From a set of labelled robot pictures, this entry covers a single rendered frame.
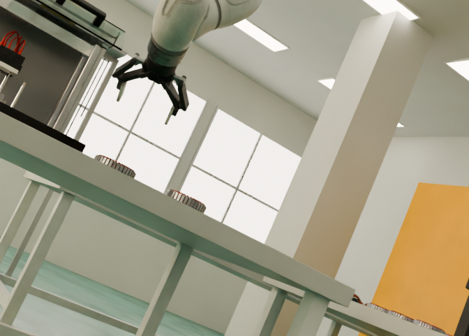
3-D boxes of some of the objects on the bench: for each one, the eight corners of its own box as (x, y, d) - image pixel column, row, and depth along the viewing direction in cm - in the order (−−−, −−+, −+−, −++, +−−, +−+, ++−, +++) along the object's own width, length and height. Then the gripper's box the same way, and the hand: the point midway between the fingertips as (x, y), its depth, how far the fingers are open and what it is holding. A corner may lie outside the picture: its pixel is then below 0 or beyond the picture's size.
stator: (130, 184, 161) (137, 170, 161) (88, 164, 159) (95, 150, 160) (130, 187, 172) (136, 174, 172) (91, 169, 170) (97, 156, 171)
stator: (202, 217, 165) (208, 204, 165) (161, 199, 164) (167, 185, 165) (200, 220, 176) (206, 207, 176) (162, 202, 175) (168, 190, 176)
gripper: (109, 40, 150) (93, 98, 166) (208, 87, 152) (182, 140, 169) (122, 20, 155) (105, 79, 171) (217, 67, 157) (191, 120, 174)
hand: (144, 106), depth 169 cm, fingers open, 13 cm apart
